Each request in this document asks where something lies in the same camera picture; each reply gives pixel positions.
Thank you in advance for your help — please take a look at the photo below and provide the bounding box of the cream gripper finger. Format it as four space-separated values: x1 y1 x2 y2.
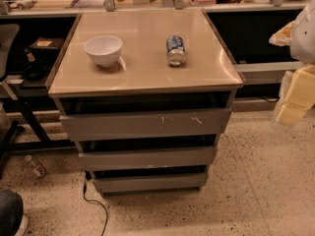
269 21 294 46
275 65 315 127

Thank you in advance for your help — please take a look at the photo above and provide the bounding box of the grey top drawer front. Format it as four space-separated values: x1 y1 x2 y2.
60 108 231 141

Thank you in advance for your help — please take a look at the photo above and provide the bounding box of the grey drawer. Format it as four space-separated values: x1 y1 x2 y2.
93 173 208 193
60 108 231 141
79 147 217 171

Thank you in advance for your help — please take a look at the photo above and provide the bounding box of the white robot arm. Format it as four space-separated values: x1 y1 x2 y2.
269 0 315 127

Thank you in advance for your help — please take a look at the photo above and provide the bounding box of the grey drawer cabinet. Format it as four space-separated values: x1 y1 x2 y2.
44 7 246 199

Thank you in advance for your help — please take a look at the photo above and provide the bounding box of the grey middle drawer front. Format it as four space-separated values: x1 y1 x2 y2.
79 147 217 171

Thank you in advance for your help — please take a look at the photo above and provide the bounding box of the grey bottom drawer front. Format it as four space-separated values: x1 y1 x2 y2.
93 173 208 193

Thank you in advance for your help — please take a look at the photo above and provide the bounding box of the blue soda can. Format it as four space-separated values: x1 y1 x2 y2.
166 35 186 67

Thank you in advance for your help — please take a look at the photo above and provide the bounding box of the white ceramic bowl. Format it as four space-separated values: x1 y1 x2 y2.
84 35 123 67

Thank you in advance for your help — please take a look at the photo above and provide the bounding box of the black box with label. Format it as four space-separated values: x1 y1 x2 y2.
29 37 65 56

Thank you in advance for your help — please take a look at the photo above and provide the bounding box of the clear plastic water bottle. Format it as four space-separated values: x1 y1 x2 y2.
25 155 46 178

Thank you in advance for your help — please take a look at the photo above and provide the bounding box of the white sneaker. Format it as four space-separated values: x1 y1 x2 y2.
14 215 29 236

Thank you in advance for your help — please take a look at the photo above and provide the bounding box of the dark trouser knee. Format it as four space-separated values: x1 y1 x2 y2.
0 189 24 236

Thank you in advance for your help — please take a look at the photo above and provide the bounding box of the black power cable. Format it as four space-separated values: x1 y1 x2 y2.
82 171 110 236

